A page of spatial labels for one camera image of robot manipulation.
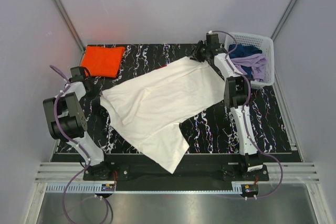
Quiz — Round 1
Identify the white t shirt red print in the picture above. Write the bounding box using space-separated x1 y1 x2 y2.
100 57 225 174

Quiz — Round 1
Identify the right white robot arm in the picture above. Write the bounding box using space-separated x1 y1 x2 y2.
191 31 263 181

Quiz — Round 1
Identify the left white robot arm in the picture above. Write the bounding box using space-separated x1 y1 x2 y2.
43 65 113 180

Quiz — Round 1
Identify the folded orange t shirt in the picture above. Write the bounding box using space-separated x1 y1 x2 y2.
80 46 125 78

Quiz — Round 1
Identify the dark blue t shirt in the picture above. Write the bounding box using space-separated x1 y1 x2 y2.
227 44 263 80

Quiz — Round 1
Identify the lilac t shirt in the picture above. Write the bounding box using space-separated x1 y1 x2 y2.
230 54 267 82

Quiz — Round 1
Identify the white plastic laundry basket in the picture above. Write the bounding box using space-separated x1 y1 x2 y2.
230 32 275 89

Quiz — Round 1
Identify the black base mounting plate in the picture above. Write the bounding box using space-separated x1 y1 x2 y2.
83 154 269 185

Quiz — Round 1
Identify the slotted cable duct rail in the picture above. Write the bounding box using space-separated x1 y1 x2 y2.
46 181 258 194

